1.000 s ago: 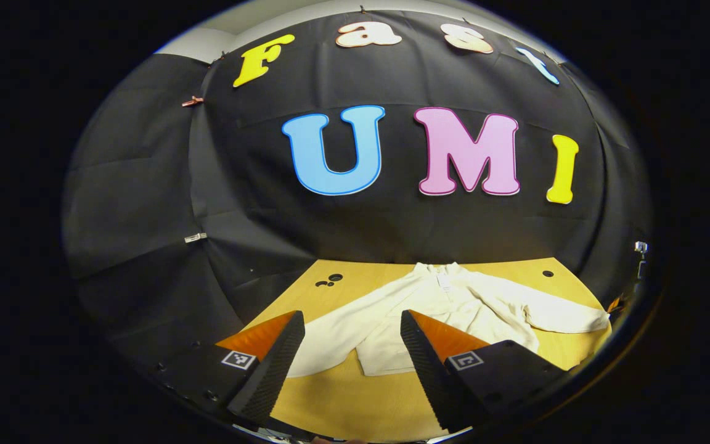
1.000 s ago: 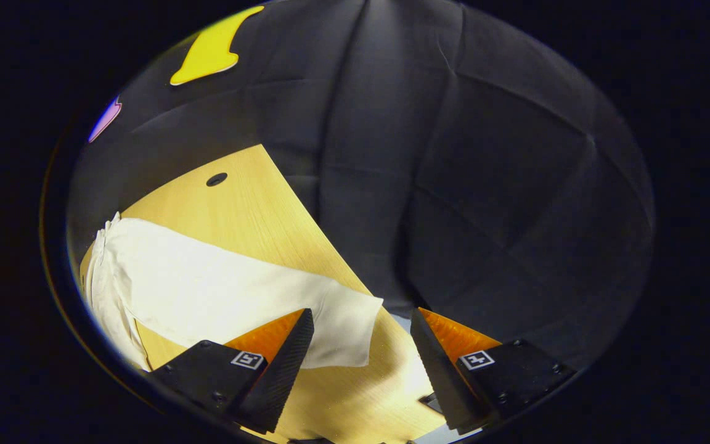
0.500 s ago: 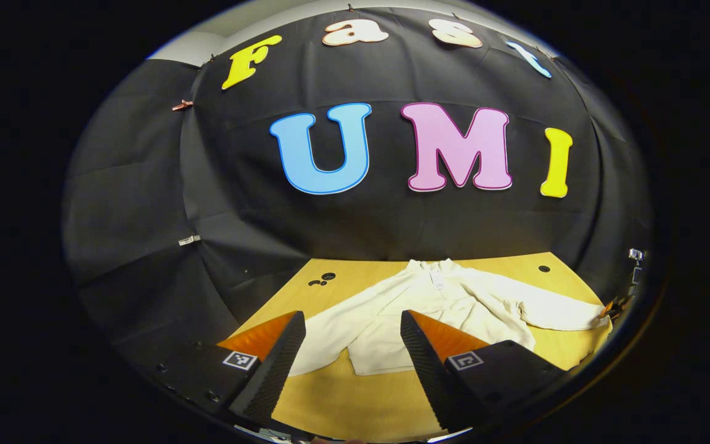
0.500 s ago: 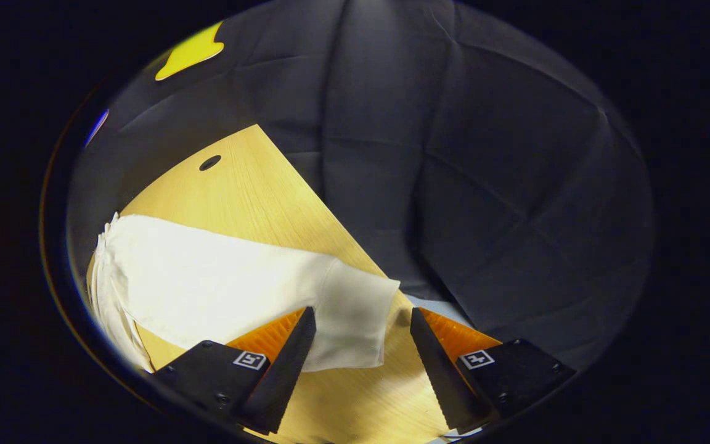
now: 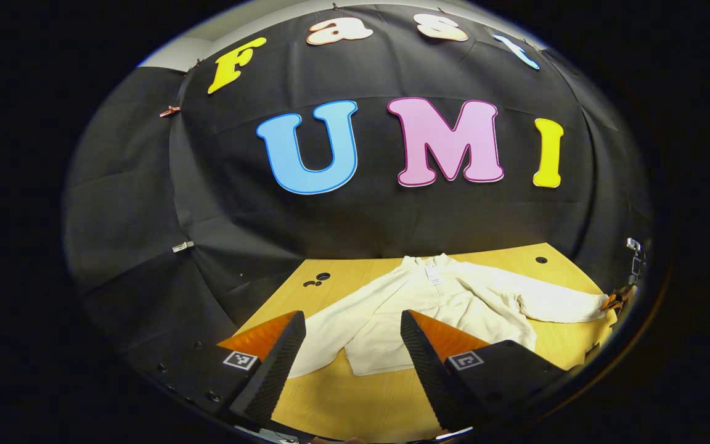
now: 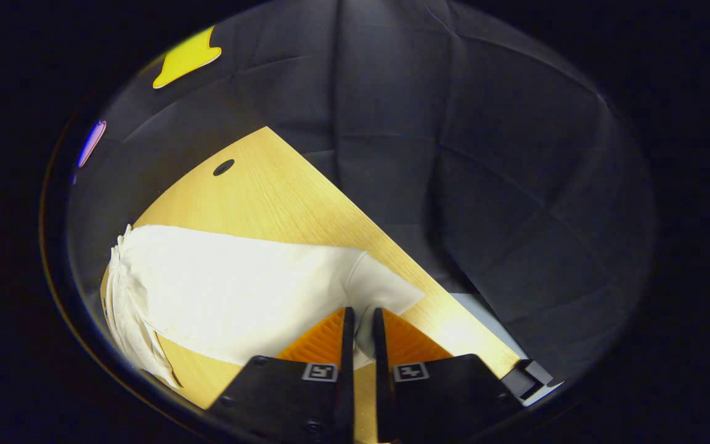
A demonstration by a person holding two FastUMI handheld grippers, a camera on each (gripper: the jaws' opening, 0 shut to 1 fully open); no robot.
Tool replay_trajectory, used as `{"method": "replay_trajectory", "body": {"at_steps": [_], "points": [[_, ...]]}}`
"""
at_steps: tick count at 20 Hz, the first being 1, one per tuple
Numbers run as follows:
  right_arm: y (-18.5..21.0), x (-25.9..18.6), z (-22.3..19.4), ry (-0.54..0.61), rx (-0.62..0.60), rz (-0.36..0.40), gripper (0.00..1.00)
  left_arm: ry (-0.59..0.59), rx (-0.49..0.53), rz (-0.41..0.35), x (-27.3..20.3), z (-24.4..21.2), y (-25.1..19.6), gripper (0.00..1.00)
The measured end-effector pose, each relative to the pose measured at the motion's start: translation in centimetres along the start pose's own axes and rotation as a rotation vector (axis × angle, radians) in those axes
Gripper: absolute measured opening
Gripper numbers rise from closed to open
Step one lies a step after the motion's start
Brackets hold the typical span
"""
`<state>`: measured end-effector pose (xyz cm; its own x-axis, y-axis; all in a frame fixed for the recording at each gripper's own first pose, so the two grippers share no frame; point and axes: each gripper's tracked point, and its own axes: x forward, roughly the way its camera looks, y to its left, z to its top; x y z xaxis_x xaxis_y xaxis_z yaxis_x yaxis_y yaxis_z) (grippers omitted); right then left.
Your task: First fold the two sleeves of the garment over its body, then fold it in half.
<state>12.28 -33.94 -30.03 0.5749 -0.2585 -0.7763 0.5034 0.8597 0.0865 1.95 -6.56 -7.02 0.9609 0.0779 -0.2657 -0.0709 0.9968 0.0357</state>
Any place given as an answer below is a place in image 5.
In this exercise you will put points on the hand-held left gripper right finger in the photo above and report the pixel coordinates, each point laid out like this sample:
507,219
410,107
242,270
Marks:
426,376

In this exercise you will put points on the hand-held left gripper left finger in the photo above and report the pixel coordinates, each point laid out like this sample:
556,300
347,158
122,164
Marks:
278,364

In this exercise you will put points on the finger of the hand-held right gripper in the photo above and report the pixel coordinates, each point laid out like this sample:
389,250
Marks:
615,301

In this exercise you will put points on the white long-sleeved garment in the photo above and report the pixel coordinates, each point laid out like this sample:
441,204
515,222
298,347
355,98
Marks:
453,302

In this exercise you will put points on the copper spring clip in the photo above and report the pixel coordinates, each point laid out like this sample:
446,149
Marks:
170,111

